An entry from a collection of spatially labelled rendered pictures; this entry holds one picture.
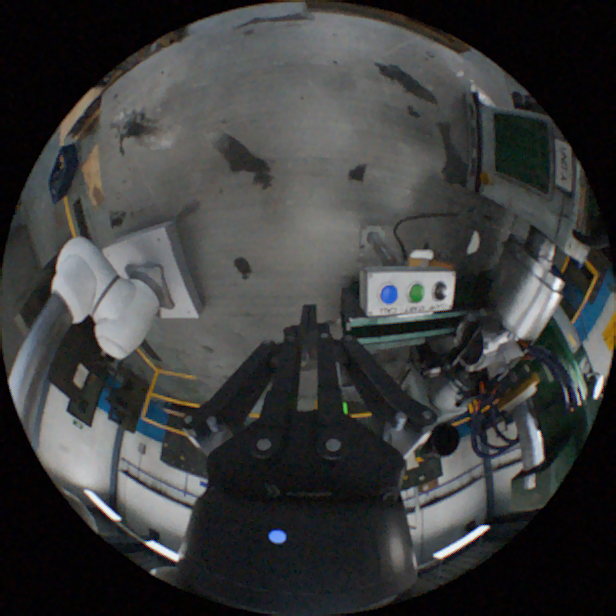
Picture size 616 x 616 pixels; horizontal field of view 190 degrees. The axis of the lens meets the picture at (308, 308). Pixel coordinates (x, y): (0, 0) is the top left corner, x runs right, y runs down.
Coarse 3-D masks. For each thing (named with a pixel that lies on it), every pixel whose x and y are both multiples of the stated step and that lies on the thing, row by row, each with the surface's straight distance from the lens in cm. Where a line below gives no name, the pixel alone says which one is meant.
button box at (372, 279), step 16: (368, 272) 30; (384, 272) 30; (400, 272) 31; (416, 272) 33; (432, 272) 34; (448, 272) 36; (368, 288) 30; (400, 288) 32; (432, 288) 35; (448, 288) 37; (368, 304) 31; (384, 304) 31; (400, 304) 33; (416, 304) 34; (432, 304) 36; (448, 304) 38
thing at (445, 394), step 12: (444, 360) 86; (444, 372) 83; (456, 372) 85; (468, 372) 83; (480, 372) 91; (432, 384) 93; (444, 384) 84; (456, 384) 83; (468, 384) 85; (480, 384) 89; (432, 396) 94; (444, 396) 88; (456, 396) 84; (468, 396) 84; (444, 408) 94; (456, 408) 94
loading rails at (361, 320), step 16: (352, 288) 61; (464, 288) 83; (352, 304) 57; (464, 304) 74; (480, 304) 80; (352, 320) 56; (368, 320) 57; (384, 320) 59; (400, 320) 61; (416, 320) 64; (432, 320) 76; (448, 320) 80; (368, 336) 64; (384, 336) 65; (400, 336) 68; (416, 336) 71; (432, 336) 75; (448, 336) 80
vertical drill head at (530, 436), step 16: (528, 368) 81; (512, 384) 72; (528, 384) 71; (512, 400) 70; (528, 400) 75; (528, 416) 74; (528, 432) 75; (528, 448) 76; (544, 448) 80; (528, 464) 78; (528, 480) 80
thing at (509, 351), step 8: (504, 344) 76; (512, 344) 80; (504, 352) 74; (512, 352) 77; (520, 352) 81; (496, 360) 75; (504, 360) 73; (512, 360) 85; (488, 368) 78; (496, 368) 76; (504, 368) 86
